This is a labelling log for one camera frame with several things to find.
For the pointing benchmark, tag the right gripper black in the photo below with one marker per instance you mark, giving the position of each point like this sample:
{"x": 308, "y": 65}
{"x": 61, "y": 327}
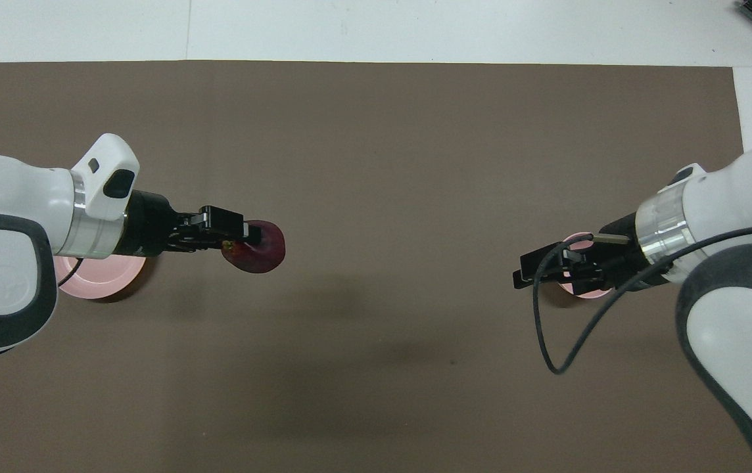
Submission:
{"x": 612, "y": 259}

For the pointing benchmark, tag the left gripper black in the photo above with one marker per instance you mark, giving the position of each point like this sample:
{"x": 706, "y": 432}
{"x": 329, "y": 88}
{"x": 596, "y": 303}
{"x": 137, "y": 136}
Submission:
{"x": 149, "y": 225}

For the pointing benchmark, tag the dark red apple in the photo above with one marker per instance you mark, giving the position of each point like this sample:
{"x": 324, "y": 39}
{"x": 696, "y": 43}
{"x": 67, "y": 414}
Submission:
{"x": 264, "y": 253}

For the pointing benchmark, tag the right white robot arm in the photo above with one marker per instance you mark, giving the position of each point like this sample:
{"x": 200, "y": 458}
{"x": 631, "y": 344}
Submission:
{"x": 731, "y": 276}

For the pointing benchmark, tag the pink bowl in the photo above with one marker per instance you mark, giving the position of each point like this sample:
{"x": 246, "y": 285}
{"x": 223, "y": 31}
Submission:
{"x": 589, "y": 293}

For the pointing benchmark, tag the pink plate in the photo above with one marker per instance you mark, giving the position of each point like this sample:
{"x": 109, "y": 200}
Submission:
{"x": 96, "y": 279}

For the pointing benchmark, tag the brown table mat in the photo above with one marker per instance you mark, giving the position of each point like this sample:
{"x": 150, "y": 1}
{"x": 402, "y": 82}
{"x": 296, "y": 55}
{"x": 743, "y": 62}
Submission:
{"x": 382, "y": 164}

